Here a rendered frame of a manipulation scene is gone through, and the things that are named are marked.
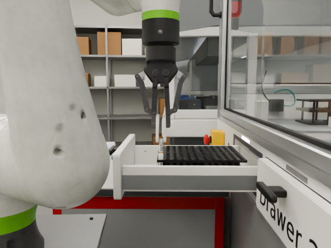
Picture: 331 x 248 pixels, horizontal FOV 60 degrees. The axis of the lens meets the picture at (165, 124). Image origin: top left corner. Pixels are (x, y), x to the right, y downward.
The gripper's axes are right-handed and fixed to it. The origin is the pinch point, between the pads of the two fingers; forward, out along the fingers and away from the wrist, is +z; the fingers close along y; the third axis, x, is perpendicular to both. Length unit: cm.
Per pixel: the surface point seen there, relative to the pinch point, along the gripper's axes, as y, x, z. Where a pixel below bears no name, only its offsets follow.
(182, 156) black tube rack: -5.7, -0.5, 7.6
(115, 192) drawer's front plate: 10.1, 9.3, 13.6
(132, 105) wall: 61, -419, 20
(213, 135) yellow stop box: -18.6, -34.7, 7.6
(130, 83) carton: 59, -381, -17
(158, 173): 0.3, 7.4, 9.7
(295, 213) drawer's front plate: -21.2, 31.0, 8.8
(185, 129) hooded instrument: -11, -85, 13
